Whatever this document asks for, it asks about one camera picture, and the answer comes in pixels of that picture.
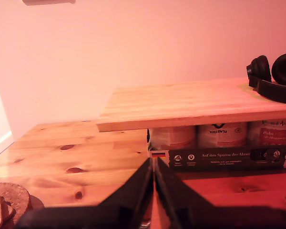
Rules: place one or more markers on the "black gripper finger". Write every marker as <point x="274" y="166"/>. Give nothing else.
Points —
<point x="133" y="190"/>
<point x="174" y="190"/>

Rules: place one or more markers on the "pet food can plain label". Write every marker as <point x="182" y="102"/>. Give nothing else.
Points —
<point x="174" y="137"/>

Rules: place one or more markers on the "printed cardboard can tray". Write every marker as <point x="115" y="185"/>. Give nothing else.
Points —
<point x="228" y="158"/>

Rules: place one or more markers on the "pet food can recycling mark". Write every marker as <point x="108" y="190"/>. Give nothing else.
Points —
<point x="222" y="134"/>

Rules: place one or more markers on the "light wooden board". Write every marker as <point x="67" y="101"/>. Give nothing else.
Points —
<point x="181" y="105"/>

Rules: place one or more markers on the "pet food can red label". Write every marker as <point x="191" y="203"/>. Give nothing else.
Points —
<point x="274" y="132"/>

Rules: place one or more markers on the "black over-ear headphones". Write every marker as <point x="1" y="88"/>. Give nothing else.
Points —
<point x="274" y="90"/>

